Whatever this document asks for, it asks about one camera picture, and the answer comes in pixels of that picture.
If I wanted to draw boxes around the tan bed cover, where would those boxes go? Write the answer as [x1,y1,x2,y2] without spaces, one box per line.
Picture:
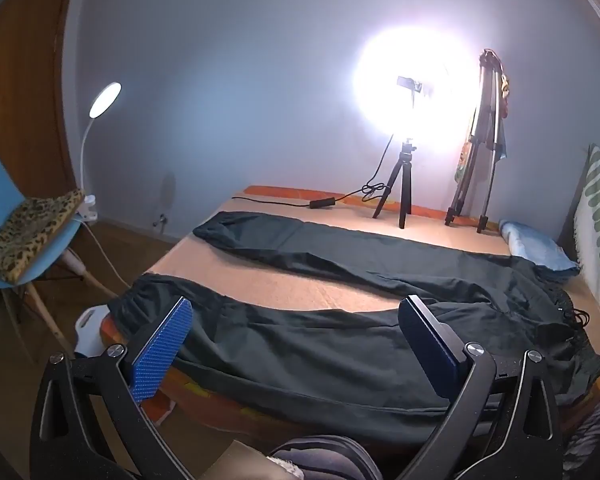
[142,192,600,346]

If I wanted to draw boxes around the wooden door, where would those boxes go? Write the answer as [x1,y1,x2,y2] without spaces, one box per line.
[0,0,96,191]

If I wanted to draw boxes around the small black tripod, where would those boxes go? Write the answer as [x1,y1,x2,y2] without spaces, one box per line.
[372,137,418,229]

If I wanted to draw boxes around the dark green pants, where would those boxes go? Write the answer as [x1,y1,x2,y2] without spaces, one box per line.
[107,211,600,443]

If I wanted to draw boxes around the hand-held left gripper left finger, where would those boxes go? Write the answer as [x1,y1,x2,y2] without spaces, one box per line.
[29,296,194,480]

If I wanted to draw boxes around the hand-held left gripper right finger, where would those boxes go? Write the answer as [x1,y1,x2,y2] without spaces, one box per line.
[397,295,566,480]

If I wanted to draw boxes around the light blue folded towel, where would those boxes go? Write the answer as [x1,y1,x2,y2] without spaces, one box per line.
[499,220,581,276]

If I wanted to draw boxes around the tall folded tripod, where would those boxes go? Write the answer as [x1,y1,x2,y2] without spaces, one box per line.
[445,49,506,233]

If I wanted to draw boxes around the striped cloth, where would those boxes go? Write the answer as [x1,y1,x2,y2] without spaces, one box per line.
[565,400,600,480]

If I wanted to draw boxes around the white plastic object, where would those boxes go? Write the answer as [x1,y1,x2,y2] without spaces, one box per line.
[74,305,113,358]

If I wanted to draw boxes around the colourful hanging cloth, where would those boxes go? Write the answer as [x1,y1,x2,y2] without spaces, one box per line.
[452,72,511,183]

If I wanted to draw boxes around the white lamp cable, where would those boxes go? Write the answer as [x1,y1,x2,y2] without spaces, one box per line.
[82,220,118,298]

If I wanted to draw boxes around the leopard print cushion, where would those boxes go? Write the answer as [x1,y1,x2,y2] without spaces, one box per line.
[0,191,86,283]

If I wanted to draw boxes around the white clip desk lamp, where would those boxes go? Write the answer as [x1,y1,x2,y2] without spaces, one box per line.
[72,81,122,224]

